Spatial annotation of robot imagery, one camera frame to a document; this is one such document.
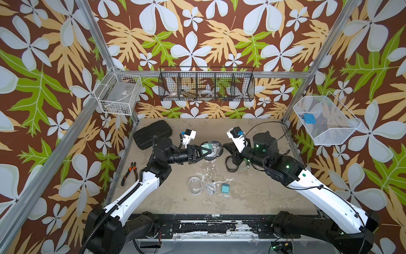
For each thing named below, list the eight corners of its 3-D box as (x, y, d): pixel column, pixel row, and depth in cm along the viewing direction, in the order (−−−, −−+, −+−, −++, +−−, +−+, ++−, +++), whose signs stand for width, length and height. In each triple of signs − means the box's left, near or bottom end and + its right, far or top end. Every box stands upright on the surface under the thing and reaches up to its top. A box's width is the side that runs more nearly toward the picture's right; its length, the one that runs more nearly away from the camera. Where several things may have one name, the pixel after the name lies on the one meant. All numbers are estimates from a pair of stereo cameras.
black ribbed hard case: (139, 151, 105) (136, 145, 99) (134, 137, 113) (130, 130, 107) (174, 137, 113) (173, 131, 107) (167, 124, 121) (165, 118, 115)
